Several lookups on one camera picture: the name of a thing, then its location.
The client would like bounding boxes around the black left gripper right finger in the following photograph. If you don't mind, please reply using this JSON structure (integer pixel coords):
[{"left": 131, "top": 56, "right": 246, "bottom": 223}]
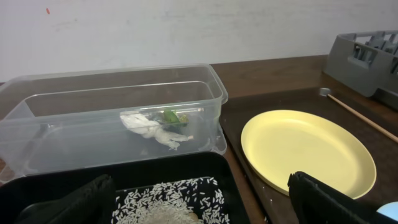
[{"left": 288, "top": 171, "right": 397, "bottom": 224}]

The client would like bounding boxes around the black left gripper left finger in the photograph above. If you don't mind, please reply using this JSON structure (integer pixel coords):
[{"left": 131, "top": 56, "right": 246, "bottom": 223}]
[{"left": 16, "top": 175, "right": 116, "bottom": 224}]

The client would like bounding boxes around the light blue bowl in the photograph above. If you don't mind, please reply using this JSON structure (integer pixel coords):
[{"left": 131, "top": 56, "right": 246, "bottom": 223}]
[{"left": 377, "top": 202, "right": 398, "bottom": 221}]

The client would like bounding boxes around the leftover rice pile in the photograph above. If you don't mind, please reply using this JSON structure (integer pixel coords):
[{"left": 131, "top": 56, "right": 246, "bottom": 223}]
[{"left": 110, "top": 177, "right": 231, "bottom": 224}]

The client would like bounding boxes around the green pandan cake wrapper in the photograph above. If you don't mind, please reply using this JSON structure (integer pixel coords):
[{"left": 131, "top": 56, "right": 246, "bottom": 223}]
[{"left": 157, "top": 110, "right": 189, "bottom": 130}]

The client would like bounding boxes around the black food waste tray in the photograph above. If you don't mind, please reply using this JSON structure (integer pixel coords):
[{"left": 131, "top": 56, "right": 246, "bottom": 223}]
[{"left": 1, "top": 152, "right": 249, "bottom": 223}]

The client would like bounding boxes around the clear plastic waste bin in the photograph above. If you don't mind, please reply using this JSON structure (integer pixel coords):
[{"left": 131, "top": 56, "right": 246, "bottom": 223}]
[{"left": 1, "top": 64, "right": 228, "bottom": 184}]

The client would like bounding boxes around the grey dishwasher rack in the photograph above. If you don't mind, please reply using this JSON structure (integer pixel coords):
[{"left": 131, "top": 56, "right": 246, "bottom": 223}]
[{"left": 323, "top": 30, "right": 397, "bottom": 110}]

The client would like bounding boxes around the dark brown serving tray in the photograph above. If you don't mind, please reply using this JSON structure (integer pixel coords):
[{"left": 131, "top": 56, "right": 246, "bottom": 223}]
[{"left": 220, "top": 88, "right": 397, "bottom": 223}]

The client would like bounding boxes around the yellow plate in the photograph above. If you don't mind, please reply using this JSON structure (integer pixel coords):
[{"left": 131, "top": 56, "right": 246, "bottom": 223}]
[{"left": 241, "top": 110, "right": 377, "bottom": 199}]

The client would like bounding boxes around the crumpled white tissue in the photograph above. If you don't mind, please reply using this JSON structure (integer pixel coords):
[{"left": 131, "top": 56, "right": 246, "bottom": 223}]
[{"left": 119, "top": 113, "right": 194, "bottom": 151}]

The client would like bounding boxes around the left wooden chopstick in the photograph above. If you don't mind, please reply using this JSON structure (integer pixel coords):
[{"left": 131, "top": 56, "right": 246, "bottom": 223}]
[{"left": 326, "top": 94, "right": 398, "bottom": 142}]

